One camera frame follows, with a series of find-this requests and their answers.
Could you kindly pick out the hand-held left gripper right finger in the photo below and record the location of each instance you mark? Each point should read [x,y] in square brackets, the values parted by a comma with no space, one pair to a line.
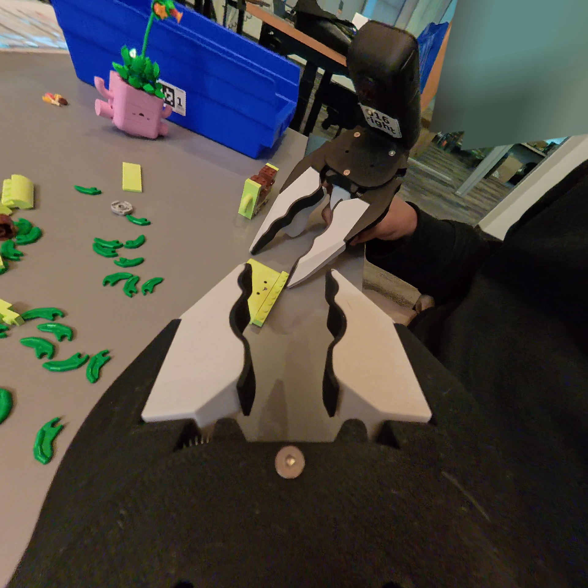
[381,372]

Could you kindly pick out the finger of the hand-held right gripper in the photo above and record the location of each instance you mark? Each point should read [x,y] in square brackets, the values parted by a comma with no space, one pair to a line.
[340,229]
[294,197]

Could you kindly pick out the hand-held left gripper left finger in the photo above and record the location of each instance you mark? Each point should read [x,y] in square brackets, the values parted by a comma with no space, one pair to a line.
[193,367]

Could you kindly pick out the lime brick panel with face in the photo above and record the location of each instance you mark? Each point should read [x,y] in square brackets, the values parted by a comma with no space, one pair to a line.
[264,294]

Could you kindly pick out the person's right hand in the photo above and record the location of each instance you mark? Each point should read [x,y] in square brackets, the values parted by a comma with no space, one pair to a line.
[397,223]

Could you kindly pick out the brown and lime brick assembly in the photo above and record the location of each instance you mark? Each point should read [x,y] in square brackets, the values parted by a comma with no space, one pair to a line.
[250,202]

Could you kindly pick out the black bag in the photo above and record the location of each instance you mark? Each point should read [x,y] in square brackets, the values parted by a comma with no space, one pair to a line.
[321,27]

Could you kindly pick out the scatter of green leaf pieces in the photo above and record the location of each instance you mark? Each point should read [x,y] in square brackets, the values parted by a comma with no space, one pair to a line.
[64,364]

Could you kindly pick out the person's black jacket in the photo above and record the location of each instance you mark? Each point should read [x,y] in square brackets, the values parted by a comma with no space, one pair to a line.
[528,321]

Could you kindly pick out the long lime flat tile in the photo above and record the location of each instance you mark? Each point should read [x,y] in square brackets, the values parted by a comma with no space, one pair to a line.
[132,177]

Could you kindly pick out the grey round plate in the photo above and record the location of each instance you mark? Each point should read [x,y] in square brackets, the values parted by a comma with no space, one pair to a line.
[117,209]

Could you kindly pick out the pink brick flower pot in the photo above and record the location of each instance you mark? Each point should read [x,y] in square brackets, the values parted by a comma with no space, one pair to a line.
[133,110]

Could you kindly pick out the small lime brick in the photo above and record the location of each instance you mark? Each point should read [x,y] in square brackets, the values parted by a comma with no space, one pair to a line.
[9,314]

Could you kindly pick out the brown round brick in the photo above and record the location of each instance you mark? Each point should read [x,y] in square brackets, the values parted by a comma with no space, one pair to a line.
[7,228]

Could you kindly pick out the lime curved brick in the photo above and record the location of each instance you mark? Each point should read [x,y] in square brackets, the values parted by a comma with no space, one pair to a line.
[18,193]

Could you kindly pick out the small orange brick piece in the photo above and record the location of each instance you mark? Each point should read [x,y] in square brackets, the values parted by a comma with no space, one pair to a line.
[55,99]

